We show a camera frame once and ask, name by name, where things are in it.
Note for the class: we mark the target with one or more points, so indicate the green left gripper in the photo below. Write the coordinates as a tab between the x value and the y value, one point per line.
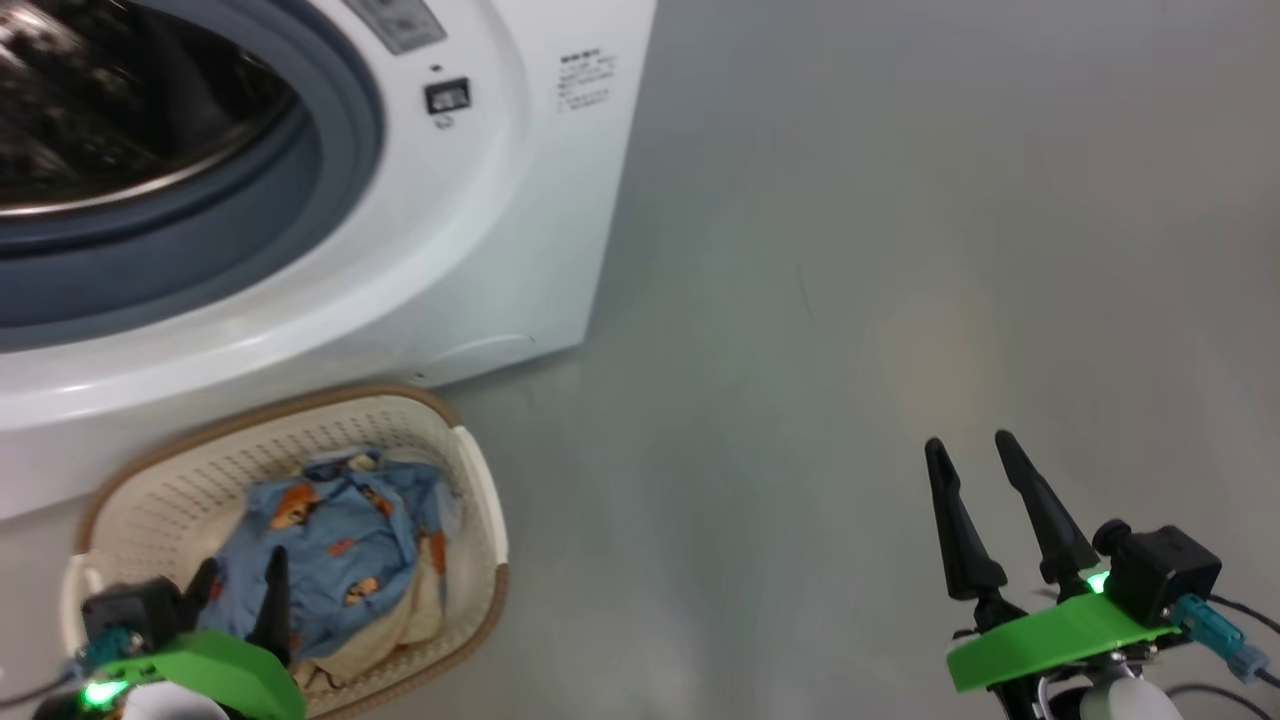
230	670

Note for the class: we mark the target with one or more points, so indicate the grey warning sticker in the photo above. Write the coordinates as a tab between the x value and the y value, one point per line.
400	22

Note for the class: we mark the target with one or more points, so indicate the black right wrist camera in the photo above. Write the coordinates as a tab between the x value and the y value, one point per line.
1165	570

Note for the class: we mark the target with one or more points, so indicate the stainless steel washing machine drum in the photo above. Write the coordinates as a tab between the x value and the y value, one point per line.
100	100

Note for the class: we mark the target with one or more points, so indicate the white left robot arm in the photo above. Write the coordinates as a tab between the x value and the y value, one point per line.
175	703

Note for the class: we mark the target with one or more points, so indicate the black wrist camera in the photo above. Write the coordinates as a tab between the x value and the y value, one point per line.
135	605
1165	570

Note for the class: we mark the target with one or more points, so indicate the blue and cream garment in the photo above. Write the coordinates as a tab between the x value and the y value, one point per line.
400	630

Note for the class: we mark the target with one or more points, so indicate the white washing machine body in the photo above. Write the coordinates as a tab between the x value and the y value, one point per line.
500	250

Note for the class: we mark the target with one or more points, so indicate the black door latch socket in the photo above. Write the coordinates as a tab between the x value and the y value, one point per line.
447	96

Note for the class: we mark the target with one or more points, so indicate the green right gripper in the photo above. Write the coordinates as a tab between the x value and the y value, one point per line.
1050	640

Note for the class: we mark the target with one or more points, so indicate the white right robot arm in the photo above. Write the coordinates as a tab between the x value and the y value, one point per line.
1115	702

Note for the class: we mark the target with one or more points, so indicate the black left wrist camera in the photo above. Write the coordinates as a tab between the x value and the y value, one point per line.
135	605

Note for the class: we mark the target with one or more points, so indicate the blue bear print garment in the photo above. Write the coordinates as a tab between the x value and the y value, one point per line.
340	560

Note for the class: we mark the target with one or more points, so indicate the round white filter cover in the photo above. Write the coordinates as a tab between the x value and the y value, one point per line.
490	352

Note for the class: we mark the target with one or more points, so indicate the cream perforated laundry basket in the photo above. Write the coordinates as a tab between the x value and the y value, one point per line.
200	480

